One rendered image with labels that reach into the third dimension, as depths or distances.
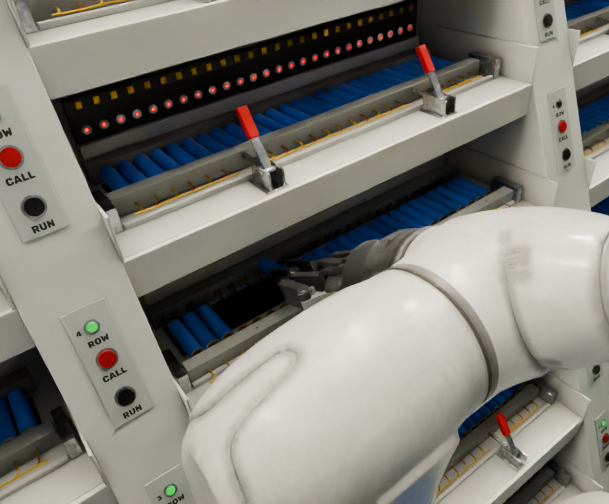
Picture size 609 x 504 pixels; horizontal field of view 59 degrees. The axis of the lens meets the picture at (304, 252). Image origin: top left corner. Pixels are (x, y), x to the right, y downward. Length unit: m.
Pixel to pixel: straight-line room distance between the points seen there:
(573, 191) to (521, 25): 0.27
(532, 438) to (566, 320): 0.73
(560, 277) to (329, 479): 0.16
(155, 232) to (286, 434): 0.33
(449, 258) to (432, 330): 0.06
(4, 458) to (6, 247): 0.22
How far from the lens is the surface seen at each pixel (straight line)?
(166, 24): 0.55
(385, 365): 0.28
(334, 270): 0.53
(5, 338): 0.53
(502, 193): 0.88
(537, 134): 0.87
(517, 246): 0.33
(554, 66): 0.89
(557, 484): 1.23
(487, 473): 0.99
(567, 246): 0.33
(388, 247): 0.44
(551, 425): 1.07
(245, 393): 0.28
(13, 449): 0.63
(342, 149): 0.65
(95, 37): 0.53
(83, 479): 0.61
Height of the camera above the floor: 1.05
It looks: 18 degrees down
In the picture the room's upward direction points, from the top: 18 degrees counter-clockwise
